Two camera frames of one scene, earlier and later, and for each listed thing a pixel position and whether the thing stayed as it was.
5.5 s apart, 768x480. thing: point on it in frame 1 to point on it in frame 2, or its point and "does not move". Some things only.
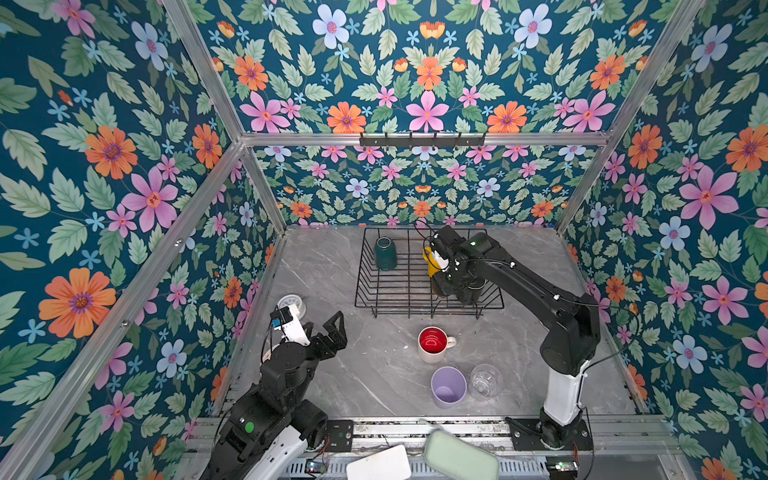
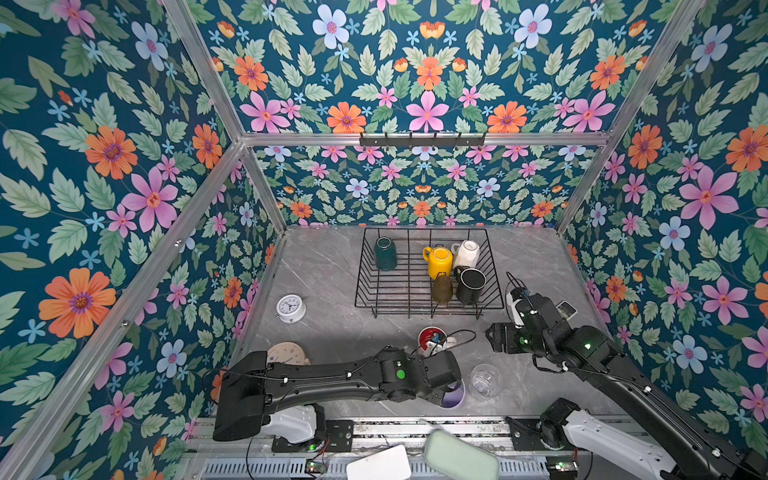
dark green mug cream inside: x=386 y=254 does not move
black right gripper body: x=449 y=281 to x=514 y=340
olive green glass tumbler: x=436 y=288 does not move
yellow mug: x=433 y=266 does not move
